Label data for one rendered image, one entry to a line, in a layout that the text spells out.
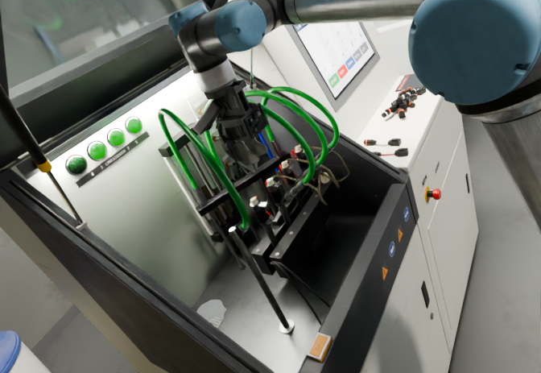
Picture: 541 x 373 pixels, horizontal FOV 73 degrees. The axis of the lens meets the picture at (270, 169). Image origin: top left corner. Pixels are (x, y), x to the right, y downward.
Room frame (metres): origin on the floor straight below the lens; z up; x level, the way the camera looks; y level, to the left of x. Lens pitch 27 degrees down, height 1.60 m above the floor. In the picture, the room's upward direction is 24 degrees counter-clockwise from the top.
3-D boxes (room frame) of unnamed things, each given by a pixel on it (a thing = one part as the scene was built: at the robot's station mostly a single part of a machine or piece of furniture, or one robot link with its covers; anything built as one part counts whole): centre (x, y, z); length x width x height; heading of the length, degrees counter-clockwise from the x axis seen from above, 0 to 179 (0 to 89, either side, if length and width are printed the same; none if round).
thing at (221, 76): (0.75, 0.02, 1.45); 0.08 x 0.08 x 0.05
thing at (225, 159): (1.16, 0.09, 1.20); 0.13 x 0.03 x 0.31; 135
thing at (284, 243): (0.88, -0.01, 0.91); 0.34 x 0.10 x 0.15; 135
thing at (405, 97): (1.22, -0.55, 1.01); 0.23 x 0.11 x 0.06; 135
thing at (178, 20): (0.75, 0.02, 1.53); 0.09 x 0.08 x 0.11; 36
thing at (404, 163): (1.19, -0.53, 0.96); 0.70 x 0.22 x 0.03; 135
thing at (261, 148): (0.76, 0.01, 1.27); 0.06 x 0.03 x 0.09; 45
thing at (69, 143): (0.98, 0.26, 1.43); 0.54 x 0.03 x 0.02; 135
